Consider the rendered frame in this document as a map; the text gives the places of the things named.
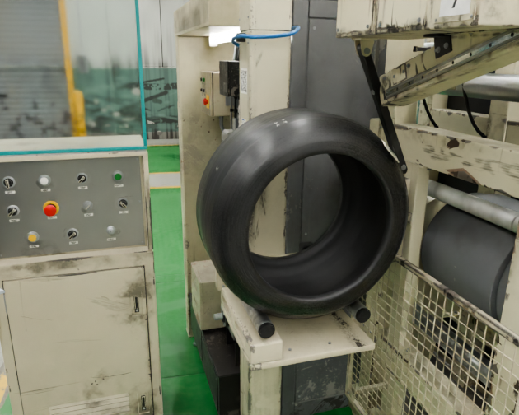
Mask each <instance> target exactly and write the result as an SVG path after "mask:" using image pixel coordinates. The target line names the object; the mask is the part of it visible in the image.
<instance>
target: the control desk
mask: <svg viewBox="0 0 519 415"><path fill-rule="evenodd" d="M0 288H2V289H3V290H5V293H3V294H0V343H1V348H2V357H3V362H4V367H5V372H6V377H7V386H8V391H9V396H10V401H11V406H12V415H163V406H162V392H161V364H160V350H159V336H158V322H157V295H156V281H155V267H154V253H153V238H152V210H151V196H150V183H149V169H148V154H147V149H145V150H125V151H105V152H66V153H45V154H25V155H5V156H0Z"/></svg>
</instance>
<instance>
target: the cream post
mask: <svg viewBox="0 0 519 415"><path fill-rule="evenodd" d="M239 21H240V33H246V34H247V35H272V34H282V33H288V32H291V23H292V0H240V19H239ZM239 45H240V126H241V125H242V119H246V122H247V121H248V120H250V119H253V118H254V117H256V116H258V115H261V114H264V113H266V112H269V111H272V110H279V109H284V108H289V83H290V53H291V36H288V37H283V38H275V39H245V42H240V43H239ZM241 68H247V94H244V93H241ZM287 172H288V168H286V169H284V170H283V171H282V172H280V173H279V174H278V175H277V176H276V177H275V178H274V179H273V180H272V181H271V182H270V183H269V184H268V186H267V187H266V188H265V190H264V191H263V193H262V194H261V195H260V197H259V200H258V201H257V203H256V205H255V208H254V211H253V213H252V216H251V219H250V228H249V247H250V251H251V252H253V253H256V254H260V255H263V256H267V255H276V254H285V232H286V202H287ZM240 351H241V349H240ZM281 381H282V367H281V366H278V367H273V368H268V369H263V370H258V371H250V368H249V367H248V365H247V363H246V360H245V358H244V356H243V354H242V352H241V415H280V412H281Z"/></svg>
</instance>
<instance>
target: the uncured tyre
mask: <svg viewBox="0 0 519 415"><path fill-rule="evenodd" d="M281 110H283V111H286V112H283V111H281ZM281 119H287V120H289V121H290V122H289V123H286V124H283V125H281V126H279V127H277V128H275V127H274V126H273V125H272V124H273V123H275V122H277V121H279V120H281ZM320 154H328V155H329V156H330V158H331V159H332V161H333V162H334V165H335V167H336V169H337V171H338V174H339V182H340V199H339V206H338V209H337V212H336V214H335V216H334V220H333V221H332V222H331V224H330V226H329V228H328V229H327V230H326V232H325V233H324V234H323V235H322V237H321V238H320V239H318V240H317V241H316V242H315V243H314V244H312V245H310V246H309V247H307V248H306V249H304V250H302V251H300V252H297V253H295V254H290V255H287V256H282V257H269V256H263V255H260V254H256V253H253V252H251V251H250V247H249V228H250V219H251V216H252V213H253V211H254V208H255V205H256V203H257V201H258V200H259V198H260V195H261V194H262V193H263V191H264V190H265V188H266V187H267V186H268V184H269V183H270V182H271V181H272V180H273V179H274V178H275V177H276V176H277V175H278V174H279V173H280V172H282V171H283V170H284V169H286V168H287V167H289V166H290V165H292V164H293V163H295V162H297V161H299V160H302V159H304V158H307V157H309V156H314V155H320ZM217 164H219V165H220V167H219V169H218V171H217V173H216V174H215V172H214V170H215V168H216V166H217ZM408 214H409V196H408V190H407V185H406V181H405V178H404V173H403V171H402V169H401V167H400V164H399V162H398V161H397V160H396V159H395V158H394V157H393V156H392V155H391V154H390V152H389V151H388V150H387V149H386V147H385V145H384V143H383V141H382V140H381V139H380V138H379V137H378V136H377V135H376V134H375V133H374V132H373V131H372V130H370V129H369V128H367V127H365V126H364V125H362V124H360V123H359V122H356V121H354V120H352V119H348V118H345V117H343V116H339V115H336V114H330V113H326V112H323V111H319V110H313V109H308V108H284V109H280V110H272V111H269V112H266V113H264V114H261V115H258V116H256V117H254V118H253V119H250V120H248V121H247V122H245V123H244V124H242V125H241V126H240V127H238V128H237V129H235V130H234V131H233V132H232V133H231V134H230V135H228V136H227V137H226V138H225V140H224V141H223V142H222V143H221V144H220V145H219V147H218V148H217V150H216V151H215V152H214V153H213V155H212V156H211V158H210V160H209V162H208V164H207V165H206V168H205V170H204V172H203V175H202V178H201V180H200V183H199V190H198V194H197V201H196V218H197V224H198V229H199V234H200V238H201V240H202V242H203V246H204V248H205V249H206V251H207V253H208V256H209V257H210V259H211V260H212V262H213V265H214V267H215V269H216V270H217V273H218V275H219V276H220V278H221V279H222V280H223V282H224V283H225V285H226V286H227V287H228V288H229V289H230V291H231V292H232V293H233V294H234V295H236V296H237V297H238V298H239V299H241V300H242V301H244V302H245V303H246V304H247V305H250V306H251V307H253V308H255V309H257V310H258V311H261V312H263V313H265V314H267V315H272V316H275V317H279V318H283V319H312V318H316V317H321V316H324V315H328V314H331V313H334V312H335V311H338V310H341V309H343V308H344V307H346V306H348V305H350V304H352V303H354V302H355V301H356V300H358V299H359V298H360V297H362V296H363V295H365V294H366V293H367V292H368V291H369V290H371V289H372V288H373V287H374V286H375V285H376V284H377V282H378V281H379V280H380V279H381V278H382V276H383V275H384V274H385V273H386V271H387V269H388V268H389V267H390V265H391V264H392V262H393V260H394V259H395V256H396V255H397V253H398V251H399V249H400V246H401V243H402V240H403V238H404V234H405V230H406V226H407V221H408Z"/></svg>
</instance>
